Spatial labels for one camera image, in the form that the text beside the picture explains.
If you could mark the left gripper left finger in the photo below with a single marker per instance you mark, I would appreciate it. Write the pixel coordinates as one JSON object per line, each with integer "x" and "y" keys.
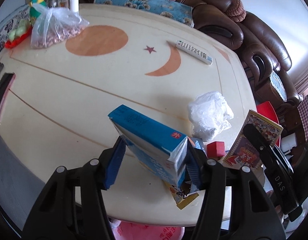
{"x": 112, "y": 159}

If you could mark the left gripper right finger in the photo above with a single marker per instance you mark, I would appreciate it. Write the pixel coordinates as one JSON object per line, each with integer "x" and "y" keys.
{"x": 193, "y": 166}

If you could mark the small red cube box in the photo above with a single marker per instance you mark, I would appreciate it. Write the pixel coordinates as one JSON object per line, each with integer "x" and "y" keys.
{"x": 216, "y": 149}

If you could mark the blue milk carton box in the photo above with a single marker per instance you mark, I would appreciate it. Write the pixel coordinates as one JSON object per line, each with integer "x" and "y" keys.
{"x": 159, "y": 148}

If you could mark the white plastic bag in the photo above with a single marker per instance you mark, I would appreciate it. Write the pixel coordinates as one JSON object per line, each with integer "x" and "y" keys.
{"x": 209, "y": 115}

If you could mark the pink trash bin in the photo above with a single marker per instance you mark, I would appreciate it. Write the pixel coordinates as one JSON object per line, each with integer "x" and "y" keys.
{"x": 126, "y": 230}

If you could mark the red plastic stool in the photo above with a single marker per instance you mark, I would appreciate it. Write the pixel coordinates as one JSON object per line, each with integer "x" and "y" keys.
{"x": 267, "y": 123}

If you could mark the cream dining table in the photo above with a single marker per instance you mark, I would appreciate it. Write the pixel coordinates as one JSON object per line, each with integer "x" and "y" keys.
{"x": 68, "y": 102}

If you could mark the brown leather armchair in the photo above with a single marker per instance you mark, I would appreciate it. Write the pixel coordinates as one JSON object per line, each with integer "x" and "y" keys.
{"x": 266, "y": 62}

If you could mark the white remote control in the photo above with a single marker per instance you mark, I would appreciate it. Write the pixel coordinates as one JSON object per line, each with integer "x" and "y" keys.
{"x": 196, "y": 53}

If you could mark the black phone pink case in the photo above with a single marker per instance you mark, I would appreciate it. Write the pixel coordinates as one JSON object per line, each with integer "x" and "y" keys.
{"x": 5, "y": 84}

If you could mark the brown leather sofa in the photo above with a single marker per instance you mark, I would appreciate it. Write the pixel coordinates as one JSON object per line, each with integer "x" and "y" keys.
{"x": 212, "y": 18}

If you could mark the clear bag of peanuts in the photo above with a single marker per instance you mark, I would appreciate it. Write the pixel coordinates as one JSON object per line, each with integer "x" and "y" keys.
{"x": 55, "y": 25}

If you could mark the red fruit tray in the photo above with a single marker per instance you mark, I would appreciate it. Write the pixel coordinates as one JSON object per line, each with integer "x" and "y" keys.
{"x": 20, "y": 33}

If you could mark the blue floral sofa blanket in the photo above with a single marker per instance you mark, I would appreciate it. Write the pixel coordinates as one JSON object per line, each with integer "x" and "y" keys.
{"x": 171, "y": 9}

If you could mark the pink cushion on armrest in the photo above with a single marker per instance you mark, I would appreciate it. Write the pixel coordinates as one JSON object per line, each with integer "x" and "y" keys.
{"x": 236, "y": 11}

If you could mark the white cup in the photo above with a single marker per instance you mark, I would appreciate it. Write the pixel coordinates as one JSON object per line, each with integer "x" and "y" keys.
{"x": 74, "y": 5}

